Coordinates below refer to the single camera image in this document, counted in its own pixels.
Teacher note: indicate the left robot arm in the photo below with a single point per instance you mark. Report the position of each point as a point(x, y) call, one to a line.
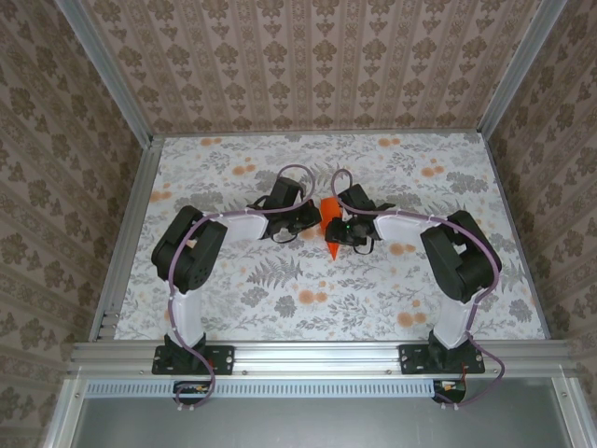
point(186, 256)

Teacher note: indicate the aluminium frame post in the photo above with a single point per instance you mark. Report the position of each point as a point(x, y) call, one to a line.
point(107, 70)
point(522, 65)

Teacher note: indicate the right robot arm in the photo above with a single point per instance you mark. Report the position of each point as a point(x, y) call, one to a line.
point(462, 261)

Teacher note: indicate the orange square paper sheet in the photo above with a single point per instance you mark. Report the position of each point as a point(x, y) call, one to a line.
point(331, 212)

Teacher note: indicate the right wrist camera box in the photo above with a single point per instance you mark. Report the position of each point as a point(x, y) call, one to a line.
point(345, 215)

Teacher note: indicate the grey metal panel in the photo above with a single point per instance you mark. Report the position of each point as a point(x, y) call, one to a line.
point(326, 424)

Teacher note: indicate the wide aluminium mounting rail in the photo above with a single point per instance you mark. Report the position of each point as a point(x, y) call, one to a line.
point(317, 357)

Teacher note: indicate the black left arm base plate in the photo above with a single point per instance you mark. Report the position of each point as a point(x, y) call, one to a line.
point(224, 359)

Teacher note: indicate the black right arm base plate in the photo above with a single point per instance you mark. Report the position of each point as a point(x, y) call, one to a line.
point(410, 359)

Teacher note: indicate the black connector board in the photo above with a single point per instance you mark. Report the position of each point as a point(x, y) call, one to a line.
point(186, 394)
point(450, 394)

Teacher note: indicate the floral patterned table cover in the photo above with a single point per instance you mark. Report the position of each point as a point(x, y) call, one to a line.
point(373, 289)

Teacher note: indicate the aluminium table side rail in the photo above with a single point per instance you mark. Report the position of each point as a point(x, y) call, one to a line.
point(130, 224)
point(514, 233)

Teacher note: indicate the thin aluminium table rail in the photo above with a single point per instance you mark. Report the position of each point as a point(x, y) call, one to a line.
point(420, 133)

